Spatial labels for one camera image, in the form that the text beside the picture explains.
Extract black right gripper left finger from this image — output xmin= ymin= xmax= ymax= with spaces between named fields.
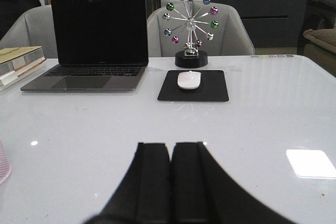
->
xmin=85 ymin=143 xmax=170 ymax=223

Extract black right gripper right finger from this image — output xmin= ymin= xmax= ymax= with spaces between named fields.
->
xmin=171 ymin=142 xmax=291 ymax=223

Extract pink mesh pen holder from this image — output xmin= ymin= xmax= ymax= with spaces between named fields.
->
xmin=0 ymin=141 xmax=12 ymax=184

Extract black mouse pad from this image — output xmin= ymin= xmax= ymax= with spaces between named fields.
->
xmin=157 ymin=70 xmax=229 ymax=102

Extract white computer mouse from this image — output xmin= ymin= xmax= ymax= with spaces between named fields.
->
xmin=177 ymin=71 xmax=202 ymax=90

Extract ferris wheel desk toy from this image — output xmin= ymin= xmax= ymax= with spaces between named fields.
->
xmin=175 ymin=0 xmax=218 ymax=68

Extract grey laptop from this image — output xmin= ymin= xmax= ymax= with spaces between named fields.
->
xmin=22 ymin=0 xmax=149 ymax=92

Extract white bottom book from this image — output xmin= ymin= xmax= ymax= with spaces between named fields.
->
xmin=1 ymin=57 xmax=46 ymax=90

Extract white book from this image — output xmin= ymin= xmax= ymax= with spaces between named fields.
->
xmin=1 ymin=57 xmax=46 ymax=90
xmin=0 ymin=56 xmax=45 ymax=75

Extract white middle book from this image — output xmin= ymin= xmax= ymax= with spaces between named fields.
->
xmin=0 ymin=56 xmax=45 ymax=75

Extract beige cushion seat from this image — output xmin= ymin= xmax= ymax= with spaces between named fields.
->
xmin=303 ymin=28 xmax=335 ymax=65

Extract dark cabinet counter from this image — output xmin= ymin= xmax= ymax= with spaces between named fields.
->
xmin=212 ymin=0 xmax=307 ymax=48

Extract yellow top book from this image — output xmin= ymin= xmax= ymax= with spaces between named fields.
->
xmin=1 ymin=46 xmax=44 ymax=64

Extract left grey armchair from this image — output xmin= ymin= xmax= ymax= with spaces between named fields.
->
xmin=1 ymin=5 xmax=58 ymax=59

